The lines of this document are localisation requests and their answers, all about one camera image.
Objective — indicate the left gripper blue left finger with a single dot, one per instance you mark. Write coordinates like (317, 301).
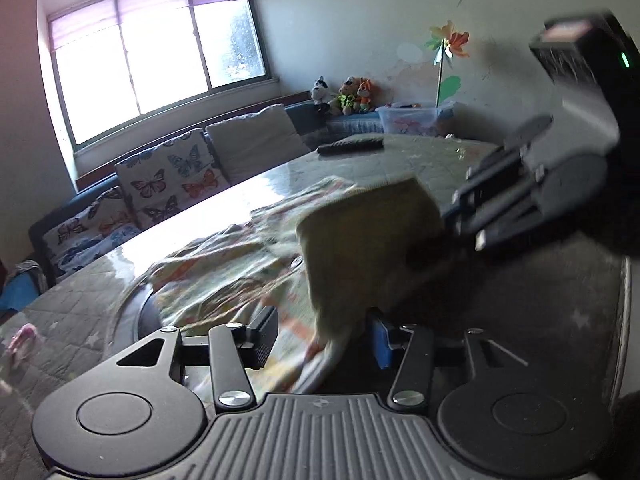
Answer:
(260, 336)

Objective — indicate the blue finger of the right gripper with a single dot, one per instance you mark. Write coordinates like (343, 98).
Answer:
(498, 181)
(481, 221)

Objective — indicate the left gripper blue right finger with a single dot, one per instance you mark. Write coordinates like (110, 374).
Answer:
(387, 342)

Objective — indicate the colourful patterned children's cardigan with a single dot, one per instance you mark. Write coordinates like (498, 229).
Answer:
(322, 257)

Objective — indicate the clear plastic storage box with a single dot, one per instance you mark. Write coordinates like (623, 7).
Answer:
(417, 119)

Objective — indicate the black remote control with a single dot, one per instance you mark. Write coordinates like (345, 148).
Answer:
(348, 147)

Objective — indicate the round black induction cooktop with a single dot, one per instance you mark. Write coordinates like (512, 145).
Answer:
(148, 319)

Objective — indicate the brown orange plush toys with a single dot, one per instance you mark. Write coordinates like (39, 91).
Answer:
(356, 96)

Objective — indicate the colourful paper pinwheel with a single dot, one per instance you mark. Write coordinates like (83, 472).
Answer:
(447, 43)

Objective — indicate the dark blue sofa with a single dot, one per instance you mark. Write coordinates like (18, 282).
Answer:
(313, 128)

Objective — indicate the black white plush toy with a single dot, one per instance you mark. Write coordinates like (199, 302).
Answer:
(321, 96)

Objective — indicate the upright butterfly print pillow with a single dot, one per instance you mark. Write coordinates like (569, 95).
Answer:
(171, 177)

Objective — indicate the plain beige pillow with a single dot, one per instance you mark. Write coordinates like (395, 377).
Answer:
(253, 143)

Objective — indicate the lying butterfly print pillow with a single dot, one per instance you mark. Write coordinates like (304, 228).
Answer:
(81, 239)

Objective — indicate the blue grey blanket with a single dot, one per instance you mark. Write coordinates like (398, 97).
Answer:
(22, 286)

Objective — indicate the bright window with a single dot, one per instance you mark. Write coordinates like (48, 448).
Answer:
(117, 62)

